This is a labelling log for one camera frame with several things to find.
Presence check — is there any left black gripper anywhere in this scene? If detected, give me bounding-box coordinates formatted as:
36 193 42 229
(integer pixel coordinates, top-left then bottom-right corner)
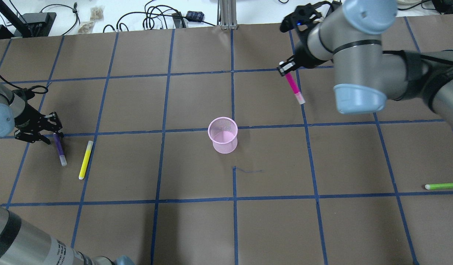
12 88 64 145

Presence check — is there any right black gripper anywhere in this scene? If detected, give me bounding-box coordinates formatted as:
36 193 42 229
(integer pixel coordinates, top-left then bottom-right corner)
278 1 342 77

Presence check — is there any pink marker pen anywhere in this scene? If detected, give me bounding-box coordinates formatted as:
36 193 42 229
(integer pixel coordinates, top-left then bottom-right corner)
285 73 306 105

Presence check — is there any purple marker pen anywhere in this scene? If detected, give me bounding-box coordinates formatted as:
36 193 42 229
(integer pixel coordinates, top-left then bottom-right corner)
53 133 68 167

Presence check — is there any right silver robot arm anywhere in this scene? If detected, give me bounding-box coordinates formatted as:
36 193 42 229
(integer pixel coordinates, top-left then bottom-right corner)
277 0 453 128

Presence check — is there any pink mesh cup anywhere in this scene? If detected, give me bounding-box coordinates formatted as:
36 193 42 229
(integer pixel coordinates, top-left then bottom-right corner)
207 116 238 154

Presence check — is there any yellow marker pen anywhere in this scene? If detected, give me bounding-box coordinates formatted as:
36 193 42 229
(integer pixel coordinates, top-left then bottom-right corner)
78 141 94 180

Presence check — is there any black power adapter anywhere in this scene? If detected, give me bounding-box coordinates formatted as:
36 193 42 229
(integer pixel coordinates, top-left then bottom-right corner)
19 12 57 37

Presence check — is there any green marker pen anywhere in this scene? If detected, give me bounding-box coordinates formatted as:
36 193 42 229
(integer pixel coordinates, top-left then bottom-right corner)
424 183 453 191

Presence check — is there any aluminium frame post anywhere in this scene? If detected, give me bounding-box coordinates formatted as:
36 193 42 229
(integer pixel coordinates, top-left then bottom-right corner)
217 0 238 30

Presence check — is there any black camera stand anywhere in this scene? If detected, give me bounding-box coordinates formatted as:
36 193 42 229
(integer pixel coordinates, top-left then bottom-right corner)
0 0 34 38

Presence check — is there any black cable bundle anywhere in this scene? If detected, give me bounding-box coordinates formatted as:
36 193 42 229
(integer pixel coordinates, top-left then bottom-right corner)
39 0 216 33

